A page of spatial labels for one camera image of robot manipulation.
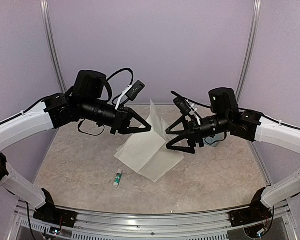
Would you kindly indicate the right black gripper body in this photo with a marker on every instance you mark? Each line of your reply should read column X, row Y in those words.
column 196, row 132

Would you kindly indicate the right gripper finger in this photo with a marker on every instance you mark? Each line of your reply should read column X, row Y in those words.
column 172, row 145
column 179, row 127

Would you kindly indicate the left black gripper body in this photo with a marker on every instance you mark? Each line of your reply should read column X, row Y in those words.
column 118, row 124

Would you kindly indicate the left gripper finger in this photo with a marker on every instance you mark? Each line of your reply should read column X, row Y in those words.
column 133, row 115
column 136, row 130

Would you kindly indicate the white letter sheet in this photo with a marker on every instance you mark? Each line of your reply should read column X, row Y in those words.
column 154, row 158
column 128, row 154

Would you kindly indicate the teal blue envelope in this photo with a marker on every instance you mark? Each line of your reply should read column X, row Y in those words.
column 214, row 141

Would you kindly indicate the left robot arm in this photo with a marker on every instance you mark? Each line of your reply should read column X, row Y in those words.
column 87, row 99

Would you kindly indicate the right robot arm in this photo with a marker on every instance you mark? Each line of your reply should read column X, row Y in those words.
column 252, row 126

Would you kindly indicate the white green glue stick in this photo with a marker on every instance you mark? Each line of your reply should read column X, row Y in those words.
column 117, row 178

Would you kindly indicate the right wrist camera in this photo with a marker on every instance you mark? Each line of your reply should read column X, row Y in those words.
column 187, row 109

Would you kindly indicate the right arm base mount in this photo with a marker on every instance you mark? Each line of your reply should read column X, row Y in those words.
column 256, row 212

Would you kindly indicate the front aluminium rail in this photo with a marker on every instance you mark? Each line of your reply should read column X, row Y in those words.
column 207, row 225

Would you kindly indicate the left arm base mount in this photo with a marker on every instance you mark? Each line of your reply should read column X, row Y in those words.
column 49, row 213

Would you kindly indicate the left aluminium frame post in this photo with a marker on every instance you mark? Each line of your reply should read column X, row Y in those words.
column 51, row 44

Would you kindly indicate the aluminium frame post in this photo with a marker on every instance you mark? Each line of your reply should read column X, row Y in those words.
column 51, row 44
column 249, row 48

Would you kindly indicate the right aluminium frame post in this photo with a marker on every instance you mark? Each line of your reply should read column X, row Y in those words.
column 249, row 48

